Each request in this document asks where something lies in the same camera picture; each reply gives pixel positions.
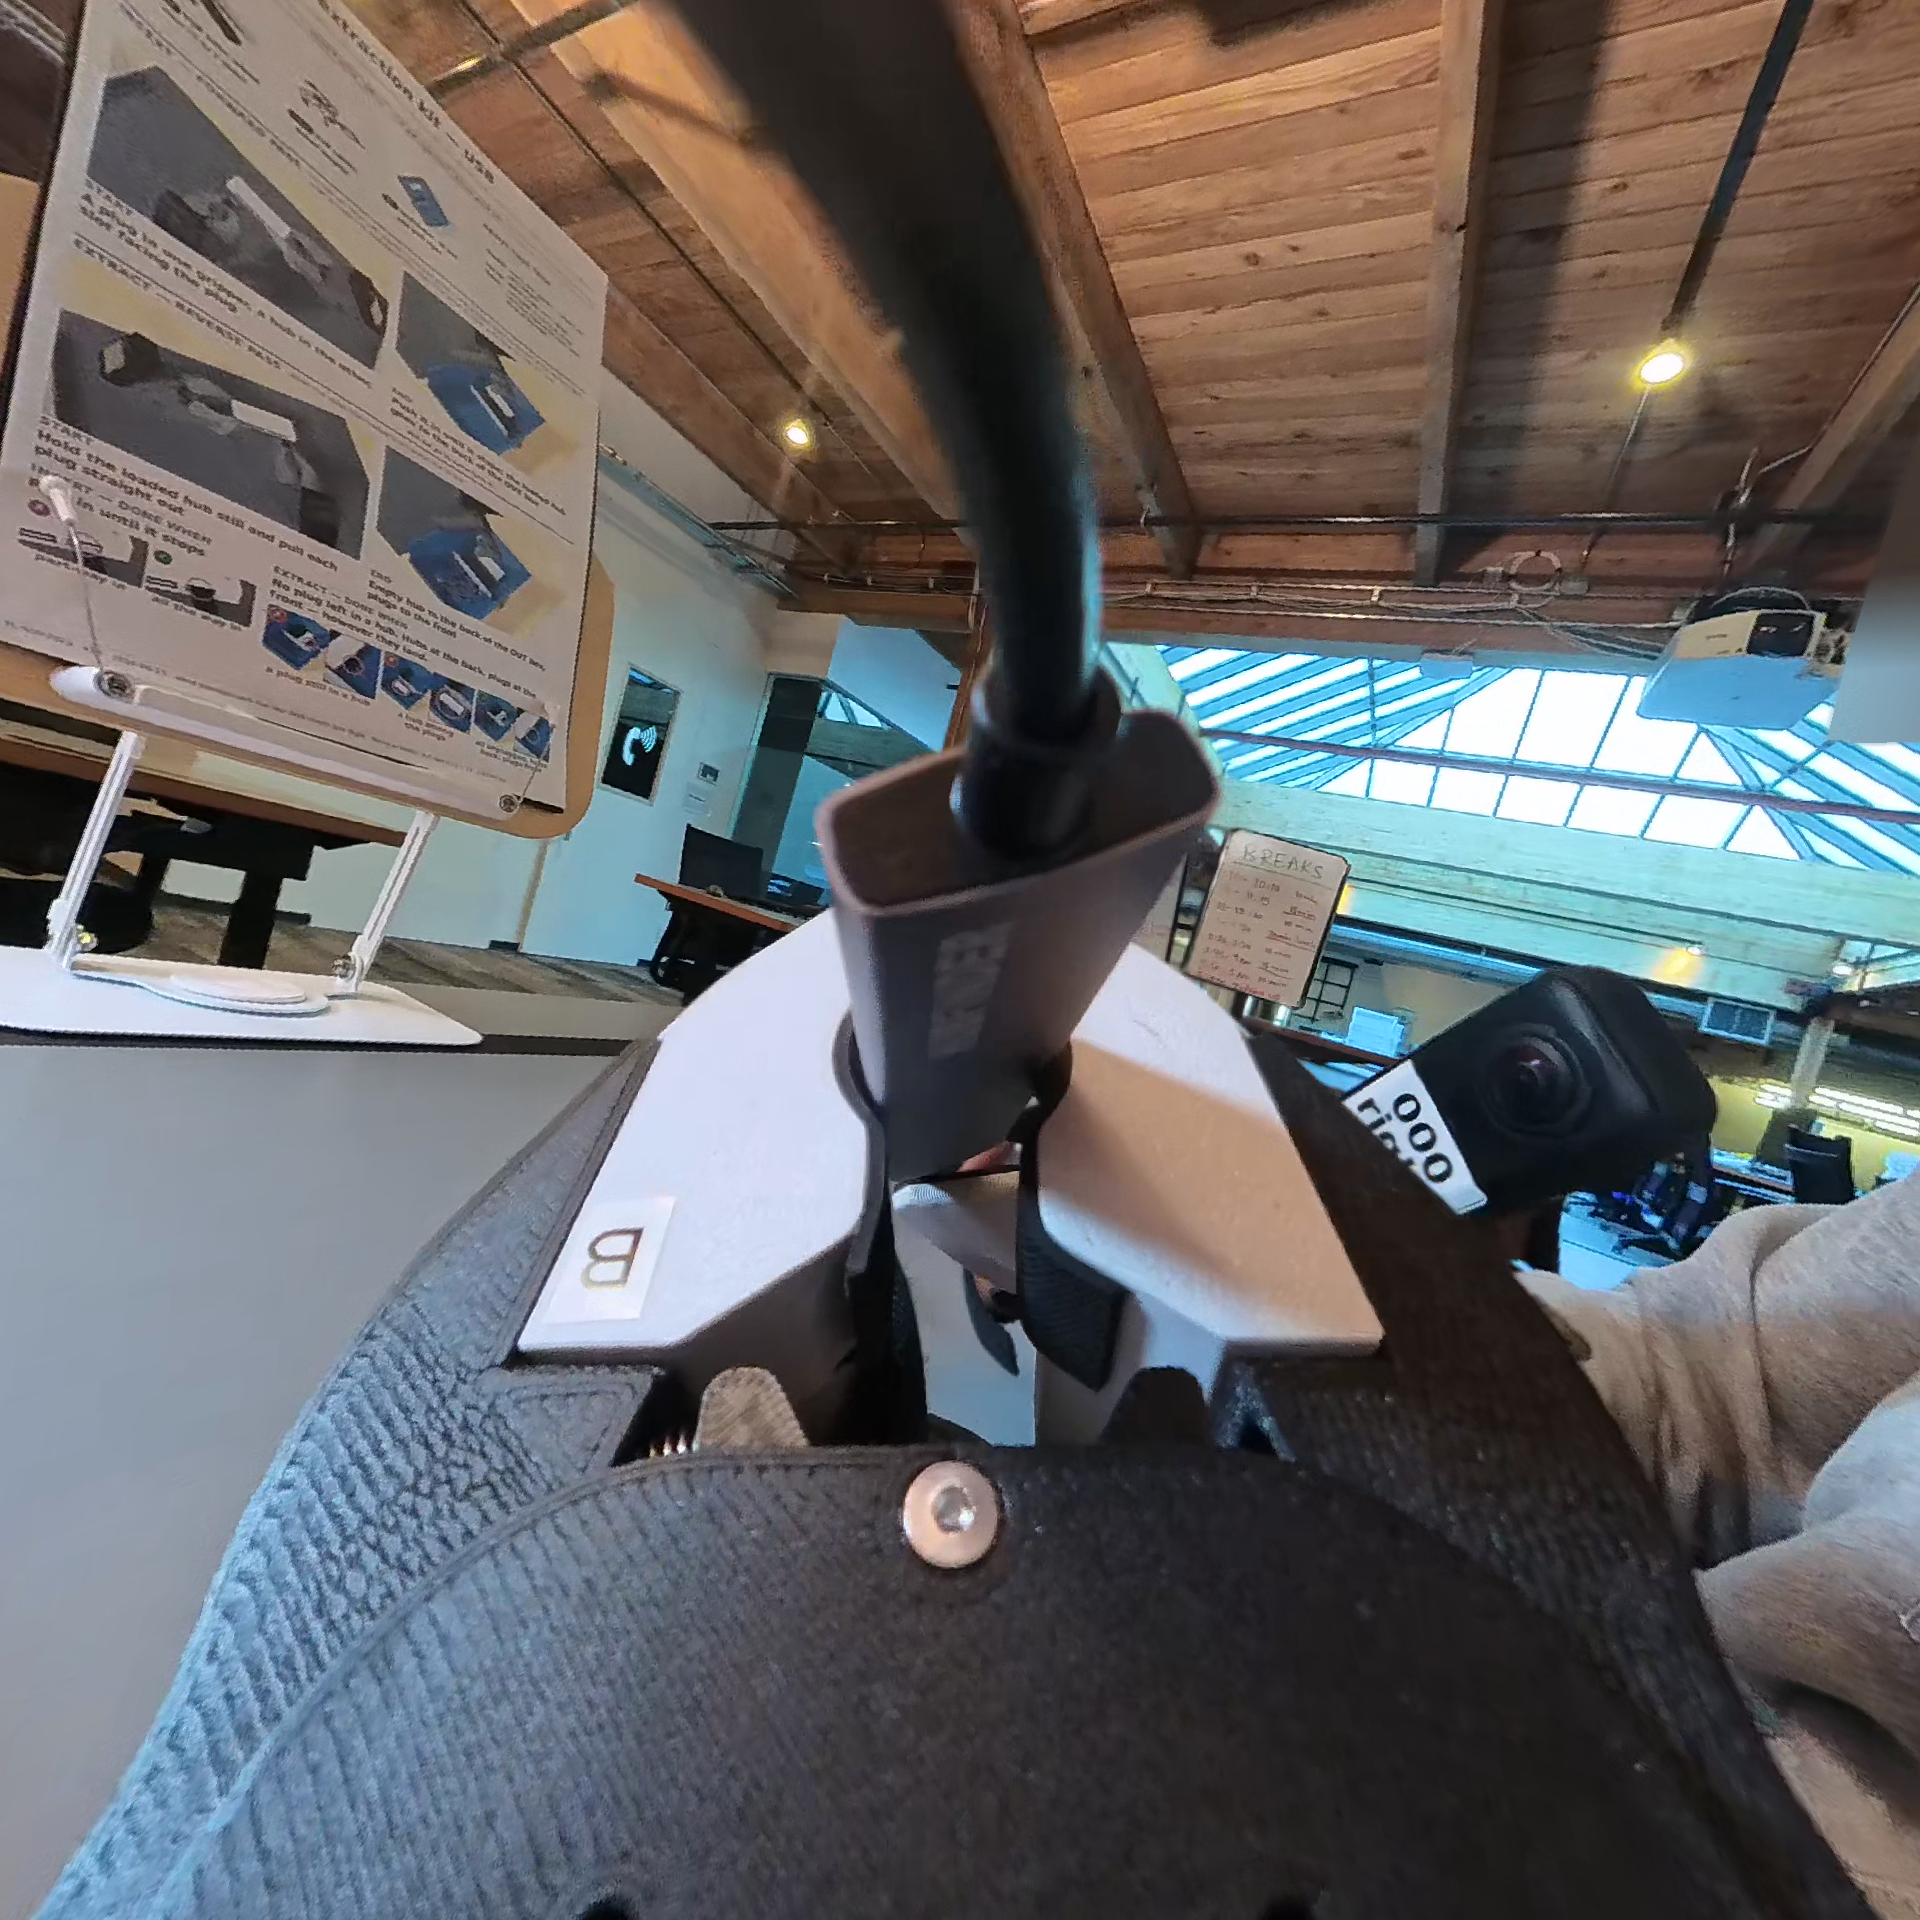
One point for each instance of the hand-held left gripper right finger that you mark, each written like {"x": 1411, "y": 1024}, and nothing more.
{"x": 1206, "y": 1187}

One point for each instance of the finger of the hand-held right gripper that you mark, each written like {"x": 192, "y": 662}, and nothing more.
{"x": 966, "y": 1223}

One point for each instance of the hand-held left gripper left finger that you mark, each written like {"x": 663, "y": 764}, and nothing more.
{"x": 725, "y": 1155}

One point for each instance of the person's right forearm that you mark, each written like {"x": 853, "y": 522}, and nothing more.
{"x": 1768, "y": 1348}

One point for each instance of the large handwritten whiteboard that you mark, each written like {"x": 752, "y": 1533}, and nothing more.
{"x": 1273, "y": 914}

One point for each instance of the black office chair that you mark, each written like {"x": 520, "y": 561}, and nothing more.
{"x": 725, "y": 864}

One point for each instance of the white poster stand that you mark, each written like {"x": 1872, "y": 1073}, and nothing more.
{"x": 381, "y": 1024}

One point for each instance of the glass skylight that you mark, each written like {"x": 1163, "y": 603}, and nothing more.
{"x": 1501, "y": 723}

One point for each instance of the white ceiling projector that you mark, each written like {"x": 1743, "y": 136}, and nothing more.
{"x": 1725, "y": 688}

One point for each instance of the wooden backing board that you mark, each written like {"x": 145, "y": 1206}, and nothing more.
{"x": 586, "y": 705}

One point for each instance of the black-legged wooden desk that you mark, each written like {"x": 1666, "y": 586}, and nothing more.
{"x": 300, "y": 814}

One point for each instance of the ceiling spotlight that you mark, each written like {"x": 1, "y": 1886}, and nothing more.
{"x": 1658, "y": 363}
{"x": 797, "y": 436}

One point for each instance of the instruction poster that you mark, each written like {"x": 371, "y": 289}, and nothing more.
{"x": 300, "y": 378}

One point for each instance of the black wall sign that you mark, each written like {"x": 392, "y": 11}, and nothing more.
{"x": 645, "y": 738}

